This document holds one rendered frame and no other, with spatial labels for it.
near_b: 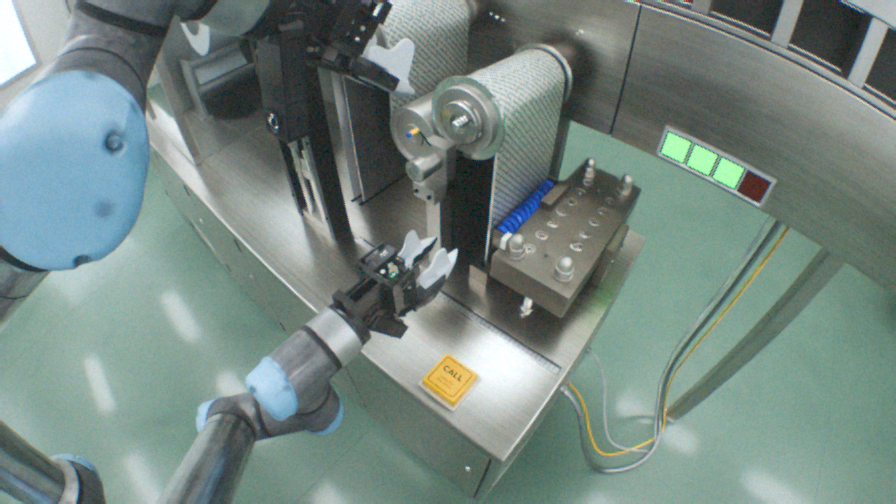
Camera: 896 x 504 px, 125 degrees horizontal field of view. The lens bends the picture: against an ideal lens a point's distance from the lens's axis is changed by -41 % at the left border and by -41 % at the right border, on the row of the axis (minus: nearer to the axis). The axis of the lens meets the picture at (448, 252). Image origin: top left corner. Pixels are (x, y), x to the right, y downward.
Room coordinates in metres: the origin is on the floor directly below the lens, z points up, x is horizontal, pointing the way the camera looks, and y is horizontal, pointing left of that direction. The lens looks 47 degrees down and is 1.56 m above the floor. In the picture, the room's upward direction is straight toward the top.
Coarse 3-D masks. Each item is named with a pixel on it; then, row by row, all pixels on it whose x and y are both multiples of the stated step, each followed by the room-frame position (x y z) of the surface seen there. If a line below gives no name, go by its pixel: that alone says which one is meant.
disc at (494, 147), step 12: (444, 84) 0.60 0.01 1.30; (456, 84) 0.59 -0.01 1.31; (468, 84) 0.57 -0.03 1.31; (480, 84) 0.56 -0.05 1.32; (432, 96) 0.62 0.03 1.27; (492, 96) 0.55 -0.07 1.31; (432, 108) 0.62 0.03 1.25; (492, 108) 0.54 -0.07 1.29; (504, 120) 0.53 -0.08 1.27; (504, 132) 0.53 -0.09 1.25; (492, 144) 0.54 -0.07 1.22; (468, 156) 0.57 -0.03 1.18; (480, 156) 0.55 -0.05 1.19
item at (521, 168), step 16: (544, 128) 0.67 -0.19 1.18; (512, 144) 0.57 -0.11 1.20; (528, 144) 0.62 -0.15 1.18; (544, 144) 0.68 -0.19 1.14; (496, 160) 0.54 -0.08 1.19; (512, 160) 0.58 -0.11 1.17; (528, 160) 0.63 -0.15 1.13; (544, 160) 0.69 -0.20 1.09; (496, 176) 0.54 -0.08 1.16; (512, 176) 0.59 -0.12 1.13; (528, 176) 0.64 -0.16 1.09; (544, 176) 0.70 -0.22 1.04; (496, 192) 0.55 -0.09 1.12; (512, 192) 0.59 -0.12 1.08; (528, 192) 0.65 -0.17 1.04; (496, 208) 0.55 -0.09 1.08; (512, 208) 0.60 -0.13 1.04; (496, 224) 0.56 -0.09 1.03
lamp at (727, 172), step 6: (720, 162) 0.57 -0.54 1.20; (726, 162) 0.56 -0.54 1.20; (720, 168) 0.57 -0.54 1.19; (726, 168) 0.56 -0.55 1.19; (732, 168) 0.55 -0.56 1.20; (738, 168) 0.55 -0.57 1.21; (714, 174) 0.57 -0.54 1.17; (720, 174) 0.56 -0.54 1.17; (726, 174) 0.56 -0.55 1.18; (732, 174) 0.55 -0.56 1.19; (738, 174) 0.54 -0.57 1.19; (720, 180) 0.56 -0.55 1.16; (726, 180) 0.55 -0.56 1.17; (732, 180) 0.55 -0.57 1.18; (732, 186) 0.54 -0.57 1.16
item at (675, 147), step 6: (666, 138) 0.65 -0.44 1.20; (672, 138) 0.64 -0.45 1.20; (678, 138) 0.63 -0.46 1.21; (666, 144) 0.64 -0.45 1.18; (672, 144) 0.64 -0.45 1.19; (678, 144) 0.63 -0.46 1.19; (684, 144) 0.62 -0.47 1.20; (666, 150) 0.64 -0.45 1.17; (672, 150) 0.63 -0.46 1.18; (678, 150) 0.63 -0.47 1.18; (684, 150) 0.62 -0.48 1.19; (672, 156) 0.63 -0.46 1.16; (678, 156) 0.62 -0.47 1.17; (684, 156) 0.62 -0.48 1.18
